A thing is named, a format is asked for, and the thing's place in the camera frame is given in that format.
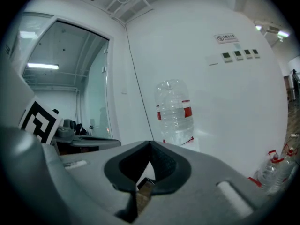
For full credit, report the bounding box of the white wall sign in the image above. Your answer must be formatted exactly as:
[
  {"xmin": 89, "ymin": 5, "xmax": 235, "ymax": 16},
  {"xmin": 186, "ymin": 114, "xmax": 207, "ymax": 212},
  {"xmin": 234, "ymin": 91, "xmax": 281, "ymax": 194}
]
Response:
[{"xmin": 213, "ymin": 33, "xmax": 240, "ymax": 45}]

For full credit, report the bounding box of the white water dispenser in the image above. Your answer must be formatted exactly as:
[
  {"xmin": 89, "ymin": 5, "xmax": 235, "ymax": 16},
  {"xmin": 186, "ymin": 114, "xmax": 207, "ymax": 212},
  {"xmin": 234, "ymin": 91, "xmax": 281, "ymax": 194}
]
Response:
[{"xmin": 163, "ymin": 136, "xmax": 200, "ymax": 152}]

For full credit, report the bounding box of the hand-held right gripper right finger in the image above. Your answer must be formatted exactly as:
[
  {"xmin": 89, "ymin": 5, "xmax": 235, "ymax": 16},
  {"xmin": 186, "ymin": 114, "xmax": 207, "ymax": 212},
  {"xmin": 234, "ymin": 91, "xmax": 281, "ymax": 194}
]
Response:
[{"xmin": 136, "ymin": 140, "xmax": 271, "ymax": 225}]

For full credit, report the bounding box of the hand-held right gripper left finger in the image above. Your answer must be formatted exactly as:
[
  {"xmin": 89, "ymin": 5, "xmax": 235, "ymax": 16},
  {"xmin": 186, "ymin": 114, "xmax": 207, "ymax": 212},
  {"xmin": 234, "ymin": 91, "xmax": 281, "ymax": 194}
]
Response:
[{"xmin": 60, "ymin": 140, "xmax": 151, "ymax": 225}]

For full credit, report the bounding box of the thin wall cable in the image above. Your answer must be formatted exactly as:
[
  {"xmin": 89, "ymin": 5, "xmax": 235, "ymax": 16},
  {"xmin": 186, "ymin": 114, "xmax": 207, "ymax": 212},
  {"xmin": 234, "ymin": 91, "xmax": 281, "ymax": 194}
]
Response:
[{"xmin": 125, "ymin": 24, "xmax": 155, "ymax": 142}]

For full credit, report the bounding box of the glass door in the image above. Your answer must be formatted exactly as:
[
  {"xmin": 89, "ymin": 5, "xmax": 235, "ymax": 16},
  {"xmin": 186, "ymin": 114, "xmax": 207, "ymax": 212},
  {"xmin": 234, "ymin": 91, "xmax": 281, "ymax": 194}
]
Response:
[{"xmin": 22, "ymin": 20, "xmax": 111, "ymax": 139}]

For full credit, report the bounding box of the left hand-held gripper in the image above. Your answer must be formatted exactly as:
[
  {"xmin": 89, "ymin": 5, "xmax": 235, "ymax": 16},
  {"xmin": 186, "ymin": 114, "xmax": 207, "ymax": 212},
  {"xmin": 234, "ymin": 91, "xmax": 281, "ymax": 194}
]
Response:
[{"xmin": 18, "ymin": 96, "xmax": 122, "ymax": 150}]

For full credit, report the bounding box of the white wall switch plate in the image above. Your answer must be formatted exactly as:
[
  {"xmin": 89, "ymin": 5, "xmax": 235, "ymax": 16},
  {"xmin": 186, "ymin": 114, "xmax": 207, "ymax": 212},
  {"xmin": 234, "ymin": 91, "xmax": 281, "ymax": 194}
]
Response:
[{"xmin": 205, "ymin": 55, "xmax": 220, "ymax": 67}]

